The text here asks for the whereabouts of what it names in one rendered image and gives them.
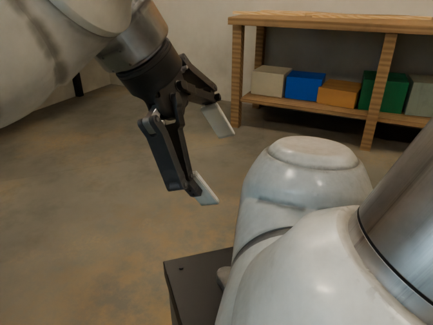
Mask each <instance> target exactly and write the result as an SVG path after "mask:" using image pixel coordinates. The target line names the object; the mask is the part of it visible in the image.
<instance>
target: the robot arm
mask: <svg viewBox="0 0 433 325"><path fill-rule="evenodd" d="M168 29H169V28H168V25H167V24H166V22H165V20H164V18H163V17H162V15H161V14H160V12H159V10H158V8H157V7H156V5H155V4H154V2H153V0H0V128H4V127H5V126H8V125H9V124H12V123H14V122H16V121H18V120H20V119H22V118H23V117H25V116H27V115H28V114H30V113H32V112H33V111H34V110H36V109H38V107H40V105H42V104H43V103H44V102H45V100H47V98H48V97H49V96H50V95H51V94H52V92H53V91H54V90H55V89H56V88H57V87H58V86H66V85H67V84H68V83H69V82H70V81H71V80H72V79H73V78H74V77H75V76H76V75H77V74H78V73H79V72H80V71H81V70H82V69H83V68H84V67H85V66H86V65H87V64H88V63H89V62H90V61H91V60H92V59H93V58H95V60H96V61H97V62H98V63H99V64H100V65H101V67H102V68H103V69H104V70H105V71H106V72H109V73H116V76H117V77H118V78H119V79H120V81H121V82H122V83H123V85H124V86H125V87H126V88H127V89H128V91H129V92H130V94H131V95H133V96H135V97H138V98H139V99H142V100H143V101H144V102H145V103H146V106H147V107H148V111H149V112H148V114H147V115H146V116H145V118H141V119H139V120H138V121H137V125H138V127H139V128H140V130H141V131H142V133H143V134H144V135H145V137H146V139H147V141H148V144H149V147H150V148H151V151H152V154H153V156H154V158H155V161H156V164H157V166H158V168H159V171H160V174H161V176H162V179H163V181H164V184H165V186H166V189H167V191H169V192H171V191H177V190H185V191H186V192H187V193H188V195H189V196H190V197H194V198H195V199H196V200H197V201H198V202H199V203H200V205H201V206H206V205H212V204H219V202H220V200H219V199H218V197H217V196H216V195H215V194H214V192H213V191H212V190H211V188H210V187H209V186H208V185H207V183H206V182H205V180H203V178H202V177H201V176H200V174H199V173H198V172H197V171H193V172H192V168H191V163H190V160H189V154H188V149H187V145H186V140H185V137H184V131H183V127H185V121H184V113H185V108H186V106H187V105H188V102H192V103H196V104H200V105H205V106H201V109H200V110H201V111H202V113H203V114H204V116H205V118H206V119H207V121H208V122H209V124H210V125H211V127H212V129H213V130H214V131H215V133H216V134H217V136H218V138H219V139H221V138H225V137H231V136H235V131H234V130H233V128H232V127H231V125H230V123H229V121H228V120H227V118H226V116H225V115H224V113H223V111H222V110H221V108H220V107H219V105H218V103H217V101H221V96H220V94H219V93H218V94H215V92H216V91H217V86H216V84H215V83H214V82H213V81H211V80H210V79H209V78H208V77H206V76H205V75H204V74H203V73H202V72H201V71H200V70H199V69H197V68H196V67H195V66H194V65H192V64H191V62H190V60H189V59H188V58H187V56H186V55H185V54H180V55H179V54H178V53H177V51H176V50H175V48H174V47H173V45H172V44H171V42H170V40H169V39H168V38H167V35H168ZM165 120H168V121H172V120H176V121H175V123H172V124H166V122H165ZM183 172H184V173H183ZM216 281H217V283H218V285H219V286H220V287H221V289H222V291H223V295H222V299H221V302H220V306H219V309H218V313H217V316H216V321H215V325H433V116H432V118H431V119H430V120H429V122H428V123H427V124H426V125H425V126H424V127H423V129H422V130H421V131H420V132H419V133H418V135H417V136H416V137H415V139H414V140H413V141H412V142H411V143H410V145H409V146H408V147H407V149H406V150H405V151H404V152H403V153H402V154H401V156H400V157H399V158H398V160H397V161H396V162H395V163H394V164H393V165H392V167H391V168H390V170H389V171H388V172H387V173H386V174H385V175H384V177H383V178H382V179H381V181H380V182H379V183H378V184H377V185H376V187H375V188H374V189H372V185H371V182H370V179H369V176H368V174H367V171H366V169H365V167H364V165H363V163H362V162H361V160H360V159H359V158H357V156H355V154H354V153H353V151H352V150H351V149H350V148H348V147H346V146H345V145H343V144H341V143H338V142H336V141H332V140H328V139H323V138H319V137H309V136H290V137H284V138H281V139H279V140H277V141H275V142H274V143H273V144H272V145H269V146H268V147H266V148H265V149H264V150H263V151H262V152H261V154H260V155H259V156H258V157H257V158H256V160H255V162H254V163H253V164H252V166H251V167H250V169H249V171H248V173H247V175H246V177H245V179H244V182H243V185H242V191H241V196H240V204H239V210H238V218H237V222H236V231H235V241H234V246H233V256H232V261H231V266H224V267H221V268H219V269H218V271H217V272H216Z"/></svg>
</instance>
